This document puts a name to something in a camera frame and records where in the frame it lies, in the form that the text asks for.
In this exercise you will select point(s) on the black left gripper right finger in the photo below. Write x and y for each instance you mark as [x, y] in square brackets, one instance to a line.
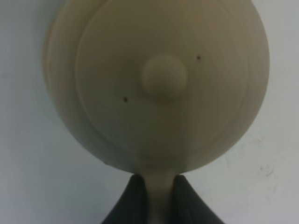
[187, 207]

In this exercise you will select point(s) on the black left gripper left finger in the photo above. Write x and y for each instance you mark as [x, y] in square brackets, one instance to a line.
[132, 207]

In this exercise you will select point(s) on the beige teapot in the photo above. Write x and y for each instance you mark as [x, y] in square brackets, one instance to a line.
[157, 87]

